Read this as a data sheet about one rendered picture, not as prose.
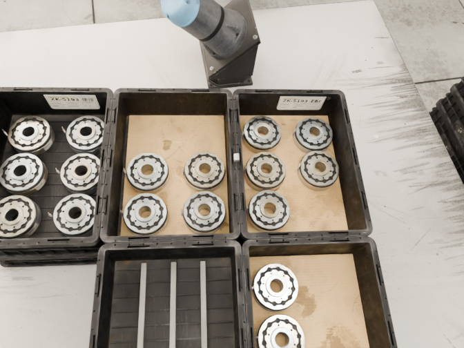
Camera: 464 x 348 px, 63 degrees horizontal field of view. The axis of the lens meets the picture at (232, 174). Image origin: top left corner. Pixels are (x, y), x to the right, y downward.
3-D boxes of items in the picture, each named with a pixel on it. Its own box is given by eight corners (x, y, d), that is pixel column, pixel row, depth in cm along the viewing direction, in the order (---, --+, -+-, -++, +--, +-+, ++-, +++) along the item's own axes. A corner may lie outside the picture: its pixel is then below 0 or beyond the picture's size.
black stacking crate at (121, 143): (123, 114, 107) (114, 89, 97) (228, 114, 110) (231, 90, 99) (111, 255, 91) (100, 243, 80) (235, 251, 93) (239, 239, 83)
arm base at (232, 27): (206, 33, 126) (184, 17, 118) (241, 3, 118) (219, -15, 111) (214, 68, 120) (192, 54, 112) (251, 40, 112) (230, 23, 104)
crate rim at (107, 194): (115, 93, 98) (114, 87, 96) (231, 94, 101) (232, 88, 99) (101, 246, 82) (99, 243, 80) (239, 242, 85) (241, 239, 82)
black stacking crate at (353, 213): (229, 114, 110) (233, 90, 99) (329, 114, 112) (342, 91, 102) (237, 251, 93) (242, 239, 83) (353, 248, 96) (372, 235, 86)
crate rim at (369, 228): (231, 94, 101) (232, 88, 99) (341, 94, 104) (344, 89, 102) (240, 242, 85) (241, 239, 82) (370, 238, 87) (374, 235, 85)
